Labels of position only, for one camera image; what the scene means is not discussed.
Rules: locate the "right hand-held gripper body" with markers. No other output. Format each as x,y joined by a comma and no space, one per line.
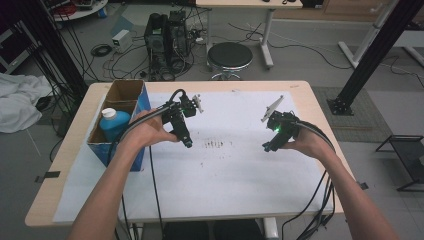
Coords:
285,125

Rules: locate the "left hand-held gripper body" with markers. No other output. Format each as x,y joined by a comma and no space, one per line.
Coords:
183,106

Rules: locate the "blue bottle with white cap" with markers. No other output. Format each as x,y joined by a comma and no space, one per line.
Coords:
115,125

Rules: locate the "blue cardboard box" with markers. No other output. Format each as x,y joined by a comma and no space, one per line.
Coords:
100,148

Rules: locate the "person's right hand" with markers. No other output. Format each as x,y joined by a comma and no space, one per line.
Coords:
311,143

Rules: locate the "person's left hand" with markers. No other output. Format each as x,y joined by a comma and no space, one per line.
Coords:
150,131

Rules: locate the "light wooden table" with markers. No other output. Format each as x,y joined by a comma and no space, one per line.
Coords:
320,110

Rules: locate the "white table mat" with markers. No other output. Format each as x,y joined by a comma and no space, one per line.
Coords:
233,180

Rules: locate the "black computer tower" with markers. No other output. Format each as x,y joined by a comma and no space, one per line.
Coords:
156,43
178,33

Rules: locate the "black round stool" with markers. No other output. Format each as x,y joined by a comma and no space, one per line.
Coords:
230,55

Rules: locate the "grey floor mat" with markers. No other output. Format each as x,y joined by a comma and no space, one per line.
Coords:
363,113

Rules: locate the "small white device box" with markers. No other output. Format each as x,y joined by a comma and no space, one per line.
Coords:
121,40

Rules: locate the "small black tape piece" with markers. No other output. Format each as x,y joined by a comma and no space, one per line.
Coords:
363,185

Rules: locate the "white desk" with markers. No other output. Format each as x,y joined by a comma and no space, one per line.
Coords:
246,3

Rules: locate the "round white table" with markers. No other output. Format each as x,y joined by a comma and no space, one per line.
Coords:
83,11

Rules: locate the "black tape strip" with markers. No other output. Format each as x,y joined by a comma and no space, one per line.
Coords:
48,176

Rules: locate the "white cloth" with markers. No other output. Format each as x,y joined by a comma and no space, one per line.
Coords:
20,100

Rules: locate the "black metal post with base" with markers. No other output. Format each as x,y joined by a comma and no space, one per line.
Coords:
373,56

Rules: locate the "white metal frame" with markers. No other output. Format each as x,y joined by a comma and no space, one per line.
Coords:
365,36

